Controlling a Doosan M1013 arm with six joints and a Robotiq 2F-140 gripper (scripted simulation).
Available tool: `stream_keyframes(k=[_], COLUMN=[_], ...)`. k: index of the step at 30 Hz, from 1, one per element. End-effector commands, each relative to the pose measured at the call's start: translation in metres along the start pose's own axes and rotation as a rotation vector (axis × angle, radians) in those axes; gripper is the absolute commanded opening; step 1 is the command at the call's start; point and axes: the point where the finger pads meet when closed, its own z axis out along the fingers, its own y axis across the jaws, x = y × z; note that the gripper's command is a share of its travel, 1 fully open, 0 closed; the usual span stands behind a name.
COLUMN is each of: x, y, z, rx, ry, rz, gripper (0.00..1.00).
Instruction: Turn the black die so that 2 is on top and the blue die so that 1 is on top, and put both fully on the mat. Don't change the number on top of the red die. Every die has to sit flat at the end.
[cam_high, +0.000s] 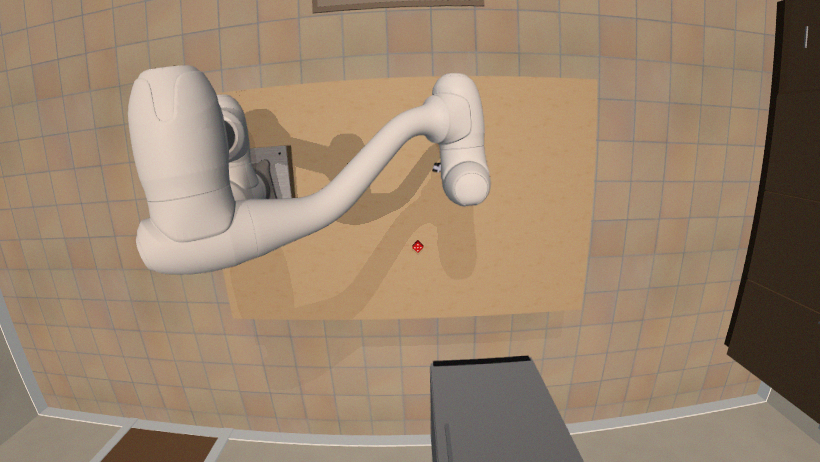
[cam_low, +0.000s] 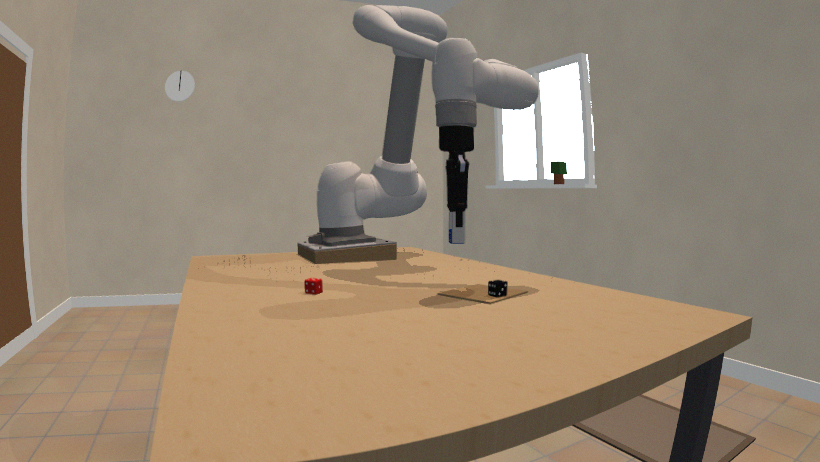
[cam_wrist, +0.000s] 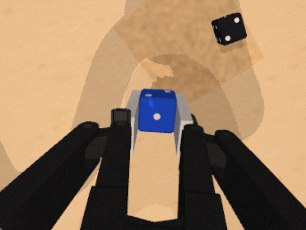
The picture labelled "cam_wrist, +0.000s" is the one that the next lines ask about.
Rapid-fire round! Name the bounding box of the blue die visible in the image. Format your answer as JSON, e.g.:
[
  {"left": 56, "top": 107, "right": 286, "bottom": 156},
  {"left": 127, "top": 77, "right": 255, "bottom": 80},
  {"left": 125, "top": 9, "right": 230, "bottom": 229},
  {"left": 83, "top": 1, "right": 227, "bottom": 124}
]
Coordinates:
[{"left": 138, "top": 88, "right": 177, "bottom": 133}]

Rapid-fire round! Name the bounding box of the black die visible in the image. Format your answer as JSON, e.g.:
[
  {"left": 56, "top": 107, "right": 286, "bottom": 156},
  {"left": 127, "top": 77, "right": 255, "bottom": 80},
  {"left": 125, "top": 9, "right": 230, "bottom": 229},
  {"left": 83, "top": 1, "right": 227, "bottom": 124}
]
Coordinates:
[{"left": 211, "top": 12, "right": 247, "bottom": 46}]

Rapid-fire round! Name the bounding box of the brown mat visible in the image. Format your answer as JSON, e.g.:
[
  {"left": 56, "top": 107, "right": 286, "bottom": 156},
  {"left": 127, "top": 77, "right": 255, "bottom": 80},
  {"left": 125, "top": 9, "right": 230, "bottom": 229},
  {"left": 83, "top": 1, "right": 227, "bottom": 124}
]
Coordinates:
[{"left": 114, "top": 0, "right": 264, "bottom": 105}]

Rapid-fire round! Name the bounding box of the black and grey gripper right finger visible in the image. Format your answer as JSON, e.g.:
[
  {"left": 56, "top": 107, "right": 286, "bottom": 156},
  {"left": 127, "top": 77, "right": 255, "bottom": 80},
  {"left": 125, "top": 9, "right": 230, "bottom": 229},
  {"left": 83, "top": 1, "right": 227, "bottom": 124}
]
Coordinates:
[{"left": 174, "top": 93, "right": 306, "bottom": 230}]

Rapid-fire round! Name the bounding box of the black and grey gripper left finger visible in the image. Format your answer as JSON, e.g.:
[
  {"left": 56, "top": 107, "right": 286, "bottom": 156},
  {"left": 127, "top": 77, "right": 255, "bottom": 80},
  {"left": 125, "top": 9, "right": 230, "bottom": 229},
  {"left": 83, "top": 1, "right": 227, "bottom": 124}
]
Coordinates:
[{"left": 0, "top": 90, "right": 141, "bottom": 230}]

